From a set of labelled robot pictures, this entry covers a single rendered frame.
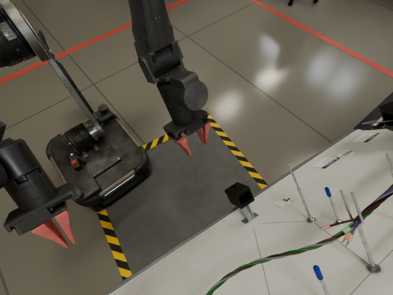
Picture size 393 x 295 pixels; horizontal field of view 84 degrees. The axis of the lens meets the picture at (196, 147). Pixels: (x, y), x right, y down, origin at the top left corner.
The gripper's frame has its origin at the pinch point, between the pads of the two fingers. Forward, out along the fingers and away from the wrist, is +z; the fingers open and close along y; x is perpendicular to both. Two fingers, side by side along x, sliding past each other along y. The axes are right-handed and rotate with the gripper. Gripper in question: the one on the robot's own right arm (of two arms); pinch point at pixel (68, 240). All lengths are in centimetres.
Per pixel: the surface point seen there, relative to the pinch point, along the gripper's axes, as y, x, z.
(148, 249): 19, 84, 73
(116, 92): 71, 178, -26
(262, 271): 25.6, -19.0, 19.2
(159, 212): 38, 92, 61
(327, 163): 69, -11, 21
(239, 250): 27.4, -10.5, 20.7
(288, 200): 48, -10, 21
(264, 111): 162, 88, 36
